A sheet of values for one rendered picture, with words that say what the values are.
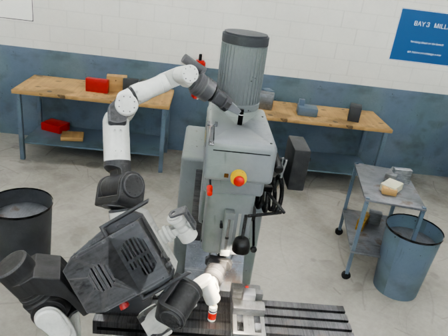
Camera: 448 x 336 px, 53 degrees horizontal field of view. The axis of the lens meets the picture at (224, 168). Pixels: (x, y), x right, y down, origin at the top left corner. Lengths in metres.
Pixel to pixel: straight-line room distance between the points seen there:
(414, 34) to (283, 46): 1.69
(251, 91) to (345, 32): 4.33
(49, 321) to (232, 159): 0.81
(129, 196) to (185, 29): 4.63
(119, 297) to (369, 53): 5.37
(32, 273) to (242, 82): 1.08
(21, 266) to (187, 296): 0.53
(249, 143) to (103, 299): 0.71
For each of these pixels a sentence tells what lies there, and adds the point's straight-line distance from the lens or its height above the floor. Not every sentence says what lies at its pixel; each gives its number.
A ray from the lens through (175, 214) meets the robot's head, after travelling 1.52.
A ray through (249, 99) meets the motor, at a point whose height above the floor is 1.95.
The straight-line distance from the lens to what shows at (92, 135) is 6.15.
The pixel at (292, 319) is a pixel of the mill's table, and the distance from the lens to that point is 2.37.
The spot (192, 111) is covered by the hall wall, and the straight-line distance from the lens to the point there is 6.19.
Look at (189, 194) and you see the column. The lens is 2.36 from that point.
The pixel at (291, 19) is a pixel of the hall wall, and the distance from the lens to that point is 6.03.
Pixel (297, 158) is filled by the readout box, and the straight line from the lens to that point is 2.12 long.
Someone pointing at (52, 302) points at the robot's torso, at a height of 1.41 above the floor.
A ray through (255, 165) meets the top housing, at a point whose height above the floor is 1.81.
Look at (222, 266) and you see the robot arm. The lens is 2.02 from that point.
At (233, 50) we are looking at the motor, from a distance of 1.91.
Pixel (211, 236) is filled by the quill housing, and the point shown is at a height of 1.41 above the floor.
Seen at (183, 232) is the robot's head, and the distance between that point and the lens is 1.56.
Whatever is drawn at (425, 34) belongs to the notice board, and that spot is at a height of 1.94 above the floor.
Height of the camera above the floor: 2.46
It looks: 24 degrees down
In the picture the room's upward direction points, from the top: 7 degrees clockwise
